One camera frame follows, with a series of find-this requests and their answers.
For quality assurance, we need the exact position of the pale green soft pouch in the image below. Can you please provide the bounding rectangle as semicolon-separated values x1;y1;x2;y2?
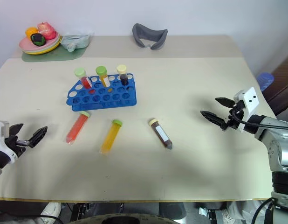
60;34;91;52

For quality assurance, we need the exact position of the grey padded face cushion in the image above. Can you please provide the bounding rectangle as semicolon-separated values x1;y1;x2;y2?
131;22;169;51

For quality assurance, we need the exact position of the green table mat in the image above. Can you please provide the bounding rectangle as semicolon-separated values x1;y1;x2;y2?
21;43;89;63

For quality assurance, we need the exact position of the white shoe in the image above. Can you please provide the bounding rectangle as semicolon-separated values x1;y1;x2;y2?
40;202;62;224

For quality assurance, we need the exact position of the orange toy fruit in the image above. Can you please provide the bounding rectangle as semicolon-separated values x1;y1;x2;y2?
25;27;39;38

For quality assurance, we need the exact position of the yellow tube green cap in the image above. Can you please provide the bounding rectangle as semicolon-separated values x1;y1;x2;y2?
95;66;111;88

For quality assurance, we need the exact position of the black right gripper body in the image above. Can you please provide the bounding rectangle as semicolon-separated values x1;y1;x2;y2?
221;101;246;132

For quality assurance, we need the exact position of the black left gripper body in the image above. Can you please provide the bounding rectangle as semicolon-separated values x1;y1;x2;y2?
5;135;31;158

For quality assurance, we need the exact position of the dark tube cream cap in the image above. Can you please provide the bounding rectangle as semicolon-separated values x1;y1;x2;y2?
117;64;130;86

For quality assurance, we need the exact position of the brown tube cream cap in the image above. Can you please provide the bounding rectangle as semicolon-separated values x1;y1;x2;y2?
148;118;174;150

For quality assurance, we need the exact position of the black and green toy fruit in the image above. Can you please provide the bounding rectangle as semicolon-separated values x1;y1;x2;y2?
30;33;47;46

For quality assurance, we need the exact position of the red tube light green cap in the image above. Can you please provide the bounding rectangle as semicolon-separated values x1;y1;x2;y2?
65;111;91;146
74;67;92;90

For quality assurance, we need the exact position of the black frame under table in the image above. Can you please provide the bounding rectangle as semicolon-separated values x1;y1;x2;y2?
69;202;95;220

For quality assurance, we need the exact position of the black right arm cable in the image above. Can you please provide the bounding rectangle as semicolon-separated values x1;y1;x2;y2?
228;109;288;131

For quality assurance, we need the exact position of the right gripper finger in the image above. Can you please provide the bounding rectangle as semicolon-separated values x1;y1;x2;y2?
200;110;226;128
215;97;236;109

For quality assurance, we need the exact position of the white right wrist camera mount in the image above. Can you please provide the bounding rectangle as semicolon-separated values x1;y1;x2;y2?
233;87;260;134

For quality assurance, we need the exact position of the brown wooden furniture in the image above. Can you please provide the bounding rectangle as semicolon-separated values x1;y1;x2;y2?
266;50;288;116

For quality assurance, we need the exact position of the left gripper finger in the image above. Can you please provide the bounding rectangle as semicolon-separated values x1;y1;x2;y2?
28;126;48;148
9;123;24;137

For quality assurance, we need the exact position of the stack of coloured plates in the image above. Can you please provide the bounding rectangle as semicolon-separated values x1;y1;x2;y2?
21;35;63;56

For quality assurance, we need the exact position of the orange tube green cap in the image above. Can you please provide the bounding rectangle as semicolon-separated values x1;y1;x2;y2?
99;119;123;155

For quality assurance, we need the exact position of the black cable under table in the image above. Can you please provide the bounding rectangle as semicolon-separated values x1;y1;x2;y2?
250;197;275;224

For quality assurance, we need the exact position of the pink plate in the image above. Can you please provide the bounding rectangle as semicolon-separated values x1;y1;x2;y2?
19;32;61;51

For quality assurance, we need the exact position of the metal bracket under table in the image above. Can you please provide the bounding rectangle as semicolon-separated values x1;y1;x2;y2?
198;206;226;222

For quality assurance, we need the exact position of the blue test tube rack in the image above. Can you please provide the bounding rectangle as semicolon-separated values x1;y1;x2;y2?
65;73;138;112

